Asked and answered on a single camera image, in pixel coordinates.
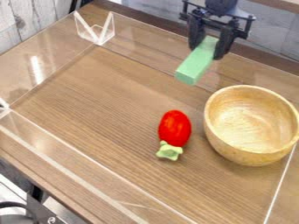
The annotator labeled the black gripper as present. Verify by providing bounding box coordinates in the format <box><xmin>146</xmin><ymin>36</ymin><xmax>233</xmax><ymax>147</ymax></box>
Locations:
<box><xmin>180</xmin><ymin>0</ymin><xmax>256</xmax><ymax>60</ymax></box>

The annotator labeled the green foam stick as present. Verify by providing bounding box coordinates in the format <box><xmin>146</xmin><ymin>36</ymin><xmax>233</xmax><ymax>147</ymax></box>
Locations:
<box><xmin>174</xmin><ymin>36</ymin><xmax>218</xmax><ymax>85</ymax></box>

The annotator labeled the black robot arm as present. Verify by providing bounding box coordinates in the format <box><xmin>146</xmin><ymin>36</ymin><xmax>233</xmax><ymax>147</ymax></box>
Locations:
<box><xmin>180</xmin><ymin>0</ymin><xmax>256</xmax><ymax>60</ymax></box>

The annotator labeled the brown wooden bowl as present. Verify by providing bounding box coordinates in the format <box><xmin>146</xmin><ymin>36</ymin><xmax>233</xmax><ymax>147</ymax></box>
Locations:
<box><xmin>202</xmin><ymin>85</ymin><xmax>299</xmax><ymax>166</ymax></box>

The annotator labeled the red plush strawberry toy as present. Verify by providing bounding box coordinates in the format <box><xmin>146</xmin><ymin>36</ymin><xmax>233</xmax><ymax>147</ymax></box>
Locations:
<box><xmin>154</xmin><ymin>110</ymin><xmax>192</xmax><ymax>161</ymax></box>

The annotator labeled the clear acrylic tray wall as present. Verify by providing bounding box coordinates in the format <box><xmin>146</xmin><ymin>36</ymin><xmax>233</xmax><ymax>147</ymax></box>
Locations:
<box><xmin>0</xmin><ymin>7</ymin><xmax>299</xmax><ymax>224</ymax></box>

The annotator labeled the black metal stand bracket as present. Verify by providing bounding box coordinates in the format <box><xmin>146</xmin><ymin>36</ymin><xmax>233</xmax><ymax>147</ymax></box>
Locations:
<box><xmin>0</xmin><ymin>191</ymin><xmax>68</xmax><ymax>224</ymax></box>

